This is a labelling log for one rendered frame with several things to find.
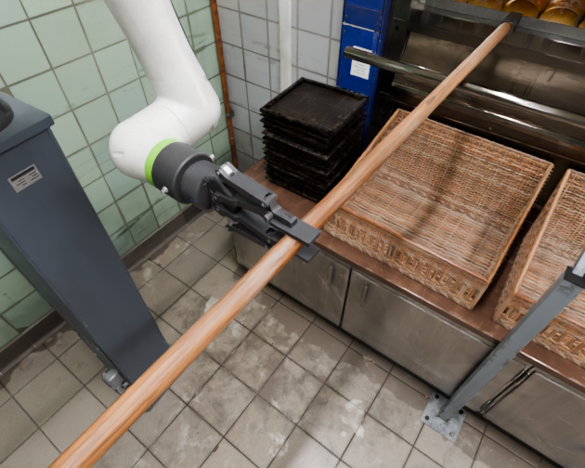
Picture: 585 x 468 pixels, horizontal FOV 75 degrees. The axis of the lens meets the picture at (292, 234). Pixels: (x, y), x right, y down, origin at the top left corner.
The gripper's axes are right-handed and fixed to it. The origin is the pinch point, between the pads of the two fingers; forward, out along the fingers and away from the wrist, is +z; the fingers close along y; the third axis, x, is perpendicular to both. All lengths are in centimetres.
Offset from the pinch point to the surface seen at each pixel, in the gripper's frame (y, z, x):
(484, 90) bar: 2, 7, -64
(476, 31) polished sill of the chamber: 4, -7, -101
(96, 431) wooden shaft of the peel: -1.4, 0.3, 32.7
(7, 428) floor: 120, -91, 62
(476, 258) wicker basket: 61, 24, -72
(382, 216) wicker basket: 61, -11, -70
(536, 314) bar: 38, 40, -42
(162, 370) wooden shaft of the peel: -1.4, 0.6, 24.8
